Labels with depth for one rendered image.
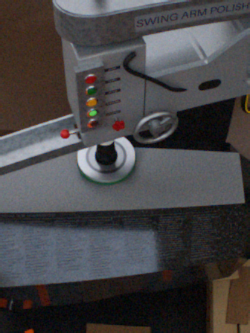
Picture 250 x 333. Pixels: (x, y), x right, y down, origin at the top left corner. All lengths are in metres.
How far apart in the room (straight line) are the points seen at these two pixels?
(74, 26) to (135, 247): 0.97
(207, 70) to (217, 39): 0.11
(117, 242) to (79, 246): 0.14
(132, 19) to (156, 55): 0.30
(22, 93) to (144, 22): 2.07
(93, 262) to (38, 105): 1.49
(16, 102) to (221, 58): 1.92
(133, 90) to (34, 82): 1.89
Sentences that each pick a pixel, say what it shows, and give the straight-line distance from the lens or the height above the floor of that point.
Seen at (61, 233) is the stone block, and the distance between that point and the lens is 2.04.
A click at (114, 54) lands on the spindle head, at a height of 1.51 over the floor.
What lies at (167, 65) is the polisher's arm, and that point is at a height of 1.37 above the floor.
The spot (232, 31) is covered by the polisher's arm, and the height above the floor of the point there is 1.46.
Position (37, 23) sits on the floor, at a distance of 3.87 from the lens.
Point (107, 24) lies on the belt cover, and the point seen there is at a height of 1.64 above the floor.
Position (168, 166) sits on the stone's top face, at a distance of 2.10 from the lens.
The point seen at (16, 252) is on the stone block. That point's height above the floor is 0.69.
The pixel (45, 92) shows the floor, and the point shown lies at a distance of 3.39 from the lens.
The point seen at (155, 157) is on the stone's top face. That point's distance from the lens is 2.12.
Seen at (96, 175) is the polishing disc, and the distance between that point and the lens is 2.02.
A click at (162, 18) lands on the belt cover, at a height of 1.61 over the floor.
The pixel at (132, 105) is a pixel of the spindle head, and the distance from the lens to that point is 1.68.
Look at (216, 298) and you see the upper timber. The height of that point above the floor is 0.23.
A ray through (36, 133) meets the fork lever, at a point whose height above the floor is 1.04.
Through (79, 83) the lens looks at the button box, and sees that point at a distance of 1.50.
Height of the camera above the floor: 2.58
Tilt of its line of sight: 58 degrees down
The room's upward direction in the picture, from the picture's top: straight up
